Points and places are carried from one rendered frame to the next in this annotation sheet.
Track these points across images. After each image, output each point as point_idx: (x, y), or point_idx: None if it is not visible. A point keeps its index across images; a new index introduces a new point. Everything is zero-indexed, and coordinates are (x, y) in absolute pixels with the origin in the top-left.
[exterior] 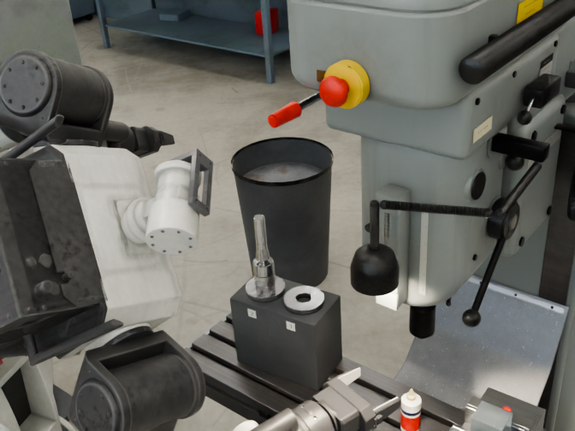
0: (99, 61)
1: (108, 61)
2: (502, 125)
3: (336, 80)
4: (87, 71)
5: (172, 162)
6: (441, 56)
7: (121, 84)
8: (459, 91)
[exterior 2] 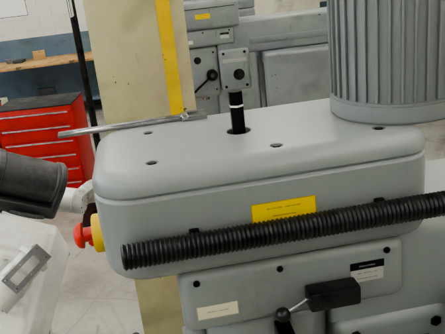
0: (432, 128)
1: (439, 130)
2: (268, 313)
3: (76, 228)
4: (46, 167)
5: (22, 248)
6: (116, 236)
7: (437, 150)
8: (140, 270)
